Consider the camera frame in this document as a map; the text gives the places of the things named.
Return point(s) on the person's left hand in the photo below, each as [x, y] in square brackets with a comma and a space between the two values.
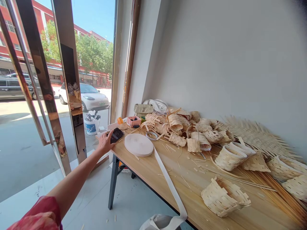
[103, 144]

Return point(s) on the black smartphone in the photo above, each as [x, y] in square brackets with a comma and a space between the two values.
[117, 135]

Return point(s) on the white bucket with tools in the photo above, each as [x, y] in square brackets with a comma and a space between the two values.
[91, 125]

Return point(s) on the orange round bottle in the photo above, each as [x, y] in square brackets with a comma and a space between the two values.
[120, 120]

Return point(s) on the orange object under table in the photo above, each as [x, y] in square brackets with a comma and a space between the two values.
[125, 170]

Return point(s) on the large white ribbon roll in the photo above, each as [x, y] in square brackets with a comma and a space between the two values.
[139, 145]

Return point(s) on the pink plastic box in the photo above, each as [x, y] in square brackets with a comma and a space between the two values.
[133, 121]

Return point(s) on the small clear tape roll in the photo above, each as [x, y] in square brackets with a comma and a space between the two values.
[151, 135]

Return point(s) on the white car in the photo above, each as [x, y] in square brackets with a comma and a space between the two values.
[90, 95]

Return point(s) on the beige quilted handbag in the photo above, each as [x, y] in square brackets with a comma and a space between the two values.
[143, 110]

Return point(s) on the white crumpled cloth bag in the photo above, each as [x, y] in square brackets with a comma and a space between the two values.
[160, 105]

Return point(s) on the wooden table with metal legs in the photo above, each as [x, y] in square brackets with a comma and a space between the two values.
[182, 182]

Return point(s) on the pile of woven bamboo baskets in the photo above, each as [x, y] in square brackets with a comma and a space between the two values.
[192, 130]

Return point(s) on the green trees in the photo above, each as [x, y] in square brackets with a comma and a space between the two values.
[93, 52]

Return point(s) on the white canvas tote bag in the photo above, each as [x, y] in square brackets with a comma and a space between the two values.
[160, 222]

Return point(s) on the grey van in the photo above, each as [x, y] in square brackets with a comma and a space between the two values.
[14, 88]

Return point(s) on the white-rimmed woven bamboo basket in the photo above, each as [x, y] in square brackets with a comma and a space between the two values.
[285, 169]
[230, 157]

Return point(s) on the unfinished woven bamboo basket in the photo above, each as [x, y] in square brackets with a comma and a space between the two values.
[296, 188]
[223, 197]

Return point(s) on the red brick building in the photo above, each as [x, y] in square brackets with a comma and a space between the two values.
[28, 36]

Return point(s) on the flat woven bamboo piece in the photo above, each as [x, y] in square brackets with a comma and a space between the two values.
[255, 163]

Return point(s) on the large flat woven bamboo mat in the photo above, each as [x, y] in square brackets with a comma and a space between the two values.
[261, 136]

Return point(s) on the bundle of thin bamboo strips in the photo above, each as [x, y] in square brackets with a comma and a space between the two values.
[275, 189]

